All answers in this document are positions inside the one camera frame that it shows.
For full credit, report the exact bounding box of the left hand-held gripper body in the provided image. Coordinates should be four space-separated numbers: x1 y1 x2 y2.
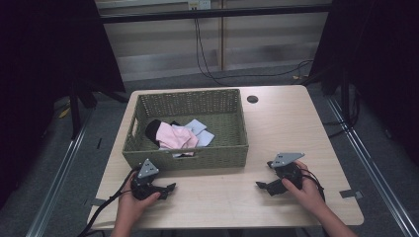
130 158 163 201

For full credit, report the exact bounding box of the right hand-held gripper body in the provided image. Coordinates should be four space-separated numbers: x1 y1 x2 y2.
266 152 305 196

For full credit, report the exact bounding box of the person's left hand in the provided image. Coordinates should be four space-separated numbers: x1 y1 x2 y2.
116 171 162 229

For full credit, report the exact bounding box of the person's right hand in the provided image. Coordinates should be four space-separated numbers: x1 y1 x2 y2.
281 159 326 217

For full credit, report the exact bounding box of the pink sock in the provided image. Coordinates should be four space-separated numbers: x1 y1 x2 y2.
155 121 200 158

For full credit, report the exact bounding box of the black sock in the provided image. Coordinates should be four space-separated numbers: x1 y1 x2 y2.
144 118 163 148

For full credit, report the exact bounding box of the green woven basket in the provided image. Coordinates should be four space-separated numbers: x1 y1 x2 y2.
122 88 250 172

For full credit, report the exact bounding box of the black metal stand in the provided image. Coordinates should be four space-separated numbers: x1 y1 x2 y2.
67 78 130 140
301 64 361 139

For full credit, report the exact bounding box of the black curtain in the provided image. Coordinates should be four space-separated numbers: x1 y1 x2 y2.
308 0 419 166
0 0 126 209

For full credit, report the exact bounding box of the black horizontal bar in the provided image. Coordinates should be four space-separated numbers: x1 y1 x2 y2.
98 3 332 25

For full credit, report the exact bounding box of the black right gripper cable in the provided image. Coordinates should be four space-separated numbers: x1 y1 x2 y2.
297 168 327 202

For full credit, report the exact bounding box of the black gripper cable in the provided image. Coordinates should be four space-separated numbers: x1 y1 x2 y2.
76 167 138 237
297 168 327 202

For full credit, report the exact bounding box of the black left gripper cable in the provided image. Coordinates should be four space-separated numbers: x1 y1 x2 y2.
76 167 138 237

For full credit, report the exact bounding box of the metal floor rail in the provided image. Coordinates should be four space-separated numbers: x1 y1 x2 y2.
325 94 419 237
25 108 96 237

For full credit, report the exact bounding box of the black wall cable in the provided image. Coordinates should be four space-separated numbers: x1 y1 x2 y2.
194 18 314 88

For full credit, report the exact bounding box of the wooden wall strip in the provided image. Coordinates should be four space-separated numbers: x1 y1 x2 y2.
218 0 228 71

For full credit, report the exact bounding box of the white wall socket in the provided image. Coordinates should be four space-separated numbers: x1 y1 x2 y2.
187 0 212 11

